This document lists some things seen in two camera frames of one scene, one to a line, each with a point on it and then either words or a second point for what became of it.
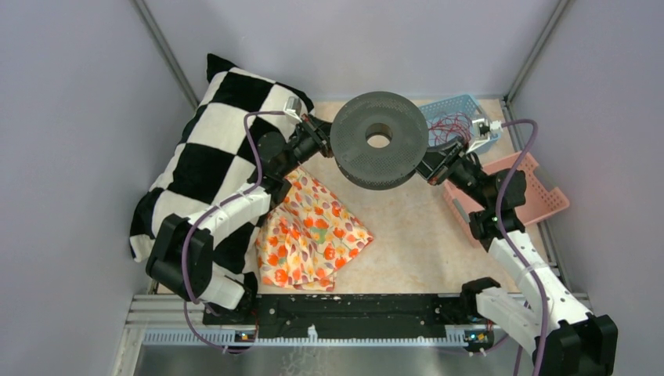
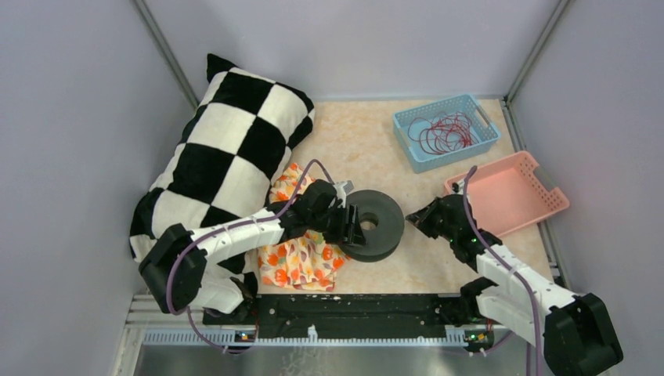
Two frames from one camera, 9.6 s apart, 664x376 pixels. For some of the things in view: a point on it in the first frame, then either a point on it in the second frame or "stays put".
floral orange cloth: [308, 236] stays put
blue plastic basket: [451, 119] stays put
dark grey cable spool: [384, 113] to [382, 220]
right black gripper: [438, 163] to [421, 218]
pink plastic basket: [543, 197] stays put
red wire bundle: [452, 124] stays put
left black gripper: [319, 131] to [341, 233]
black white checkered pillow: [234, 109] stays put
